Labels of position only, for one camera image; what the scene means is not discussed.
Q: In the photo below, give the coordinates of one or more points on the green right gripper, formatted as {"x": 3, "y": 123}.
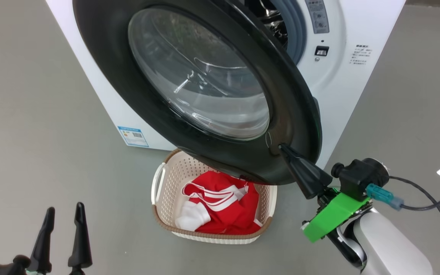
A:
{"x": 334, "y": 215}

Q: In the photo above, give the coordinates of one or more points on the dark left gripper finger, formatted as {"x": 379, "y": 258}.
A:
{"x": 43, "y": 244}
{"x": 80, "y": 244}

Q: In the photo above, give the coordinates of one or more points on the red garment white stripes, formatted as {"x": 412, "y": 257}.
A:
{"x": 227, "y": 214}

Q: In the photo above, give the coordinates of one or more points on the black washing machine glass door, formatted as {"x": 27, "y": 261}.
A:
{"x": 109, "y": 57}

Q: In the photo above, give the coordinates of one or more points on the white front-load washing machine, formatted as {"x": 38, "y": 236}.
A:
{"x": 350, "y": 95}

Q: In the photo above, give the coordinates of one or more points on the cream laundry basket brown rim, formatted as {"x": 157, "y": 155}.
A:
{"x": 166, "y": 183}

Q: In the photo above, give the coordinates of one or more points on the black door latch socket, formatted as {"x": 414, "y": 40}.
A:
{"x": 322, "y": 51}

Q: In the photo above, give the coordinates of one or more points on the grey rubber door seal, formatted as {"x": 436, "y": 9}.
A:
{"x": 294, "y": 30}

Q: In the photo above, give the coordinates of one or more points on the blue energy label sticker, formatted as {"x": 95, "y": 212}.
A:
{"x": 133, "y": 136}

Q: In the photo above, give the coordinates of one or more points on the small printed text label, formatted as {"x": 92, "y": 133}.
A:
{"x": 360, "y": 54}

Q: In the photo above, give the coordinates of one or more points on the perforated steel washer drum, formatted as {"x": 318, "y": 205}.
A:
{"x": 273, "y": 23}

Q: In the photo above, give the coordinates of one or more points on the grey warning sticker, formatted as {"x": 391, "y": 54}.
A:
{"x": 317, "y": 17}

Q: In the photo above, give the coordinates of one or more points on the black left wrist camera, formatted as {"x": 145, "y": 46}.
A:
{"x": 10, "y": 267}

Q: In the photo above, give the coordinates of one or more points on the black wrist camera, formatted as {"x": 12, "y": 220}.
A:
{"x": 361, "y": 177}
{"x": 10, "y": 267}

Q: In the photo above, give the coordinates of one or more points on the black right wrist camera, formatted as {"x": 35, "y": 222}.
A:
{"x": 361, "y": 177}

